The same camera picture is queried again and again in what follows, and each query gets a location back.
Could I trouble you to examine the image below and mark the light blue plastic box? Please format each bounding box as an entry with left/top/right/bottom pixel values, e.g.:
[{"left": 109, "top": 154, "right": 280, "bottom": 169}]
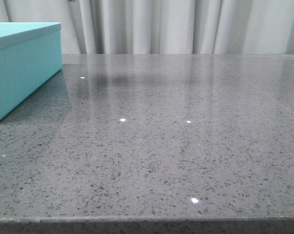
[{"left": 0, "top": 22, "right": 62, "bottom": 120}]

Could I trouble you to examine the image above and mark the grey pleated curtain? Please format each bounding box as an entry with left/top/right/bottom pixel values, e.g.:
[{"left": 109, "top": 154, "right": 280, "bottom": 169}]
[{"left": 0, "top": 0, "right": 294, "bottom": 54}]

